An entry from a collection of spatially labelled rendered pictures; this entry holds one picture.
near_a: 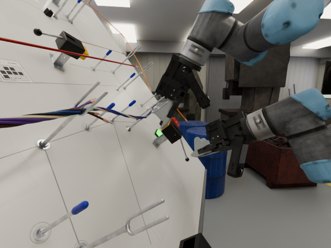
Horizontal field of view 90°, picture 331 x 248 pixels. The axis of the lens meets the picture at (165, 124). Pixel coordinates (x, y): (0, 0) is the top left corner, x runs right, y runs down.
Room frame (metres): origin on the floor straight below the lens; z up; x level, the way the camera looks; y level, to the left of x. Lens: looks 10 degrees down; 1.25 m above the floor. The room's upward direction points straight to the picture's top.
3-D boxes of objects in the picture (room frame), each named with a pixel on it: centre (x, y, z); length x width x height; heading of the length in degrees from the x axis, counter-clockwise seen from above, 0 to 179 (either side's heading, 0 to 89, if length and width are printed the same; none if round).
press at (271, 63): (3.85, -1.79, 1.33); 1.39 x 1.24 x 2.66; 95
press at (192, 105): (5.77, -0.62, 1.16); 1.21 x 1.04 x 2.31; 97
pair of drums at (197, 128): (2.33, -0.48, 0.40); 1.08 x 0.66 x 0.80; 174
